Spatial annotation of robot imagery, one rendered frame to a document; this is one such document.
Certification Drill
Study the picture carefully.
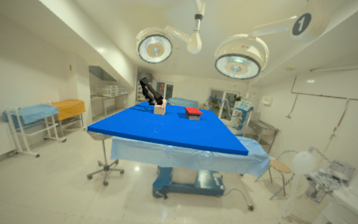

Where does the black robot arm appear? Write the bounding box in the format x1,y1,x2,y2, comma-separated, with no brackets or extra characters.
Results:
140,77,163,105

